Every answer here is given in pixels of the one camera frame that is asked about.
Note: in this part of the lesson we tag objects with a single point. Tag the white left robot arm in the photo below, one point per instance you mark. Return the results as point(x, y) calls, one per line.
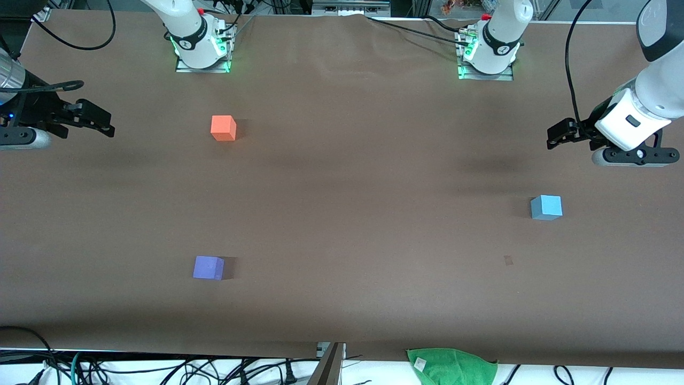
point(662, 85)

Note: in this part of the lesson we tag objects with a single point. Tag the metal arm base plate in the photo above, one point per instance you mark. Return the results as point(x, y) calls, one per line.
point(184, 68)
point(505, 76)

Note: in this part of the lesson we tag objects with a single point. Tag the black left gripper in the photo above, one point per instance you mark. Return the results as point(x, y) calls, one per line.
point(587, 130)

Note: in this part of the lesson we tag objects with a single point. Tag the brown table cover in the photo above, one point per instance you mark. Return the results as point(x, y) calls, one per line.
point(347, 187)

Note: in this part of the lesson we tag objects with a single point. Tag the colourful background object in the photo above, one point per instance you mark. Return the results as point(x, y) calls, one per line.
point(452, 6)

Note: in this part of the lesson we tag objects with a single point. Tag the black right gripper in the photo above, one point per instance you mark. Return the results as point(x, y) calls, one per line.
point(38, 107)

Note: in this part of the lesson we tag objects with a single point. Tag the aluminium frame corner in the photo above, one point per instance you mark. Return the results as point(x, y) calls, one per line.
point(41, 14)

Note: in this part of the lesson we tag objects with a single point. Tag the aluminium frame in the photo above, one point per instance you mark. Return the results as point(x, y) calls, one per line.
point(350, 8)

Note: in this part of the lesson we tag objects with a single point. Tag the light blue foam block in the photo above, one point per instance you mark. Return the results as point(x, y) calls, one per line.
point(546, 207)

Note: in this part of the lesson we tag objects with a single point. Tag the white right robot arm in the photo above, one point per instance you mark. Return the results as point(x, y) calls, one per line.
point(187, 27)

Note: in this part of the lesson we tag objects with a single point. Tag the metal post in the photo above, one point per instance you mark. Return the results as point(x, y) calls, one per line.
point(328, 369)

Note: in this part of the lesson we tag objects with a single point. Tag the purple foam block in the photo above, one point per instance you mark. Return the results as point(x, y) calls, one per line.
point(208, 267)

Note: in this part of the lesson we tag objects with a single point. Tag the green cloth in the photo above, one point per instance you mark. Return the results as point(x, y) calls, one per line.
point(454, 369)

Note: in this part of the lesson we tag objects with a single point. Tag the orange foam block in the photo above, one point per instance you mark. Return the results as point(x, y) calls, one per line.
point(223, 128)

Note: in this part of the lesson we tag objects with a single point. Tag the black power plug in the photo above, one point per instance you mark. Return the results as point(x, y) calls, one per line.
point(289, 373)

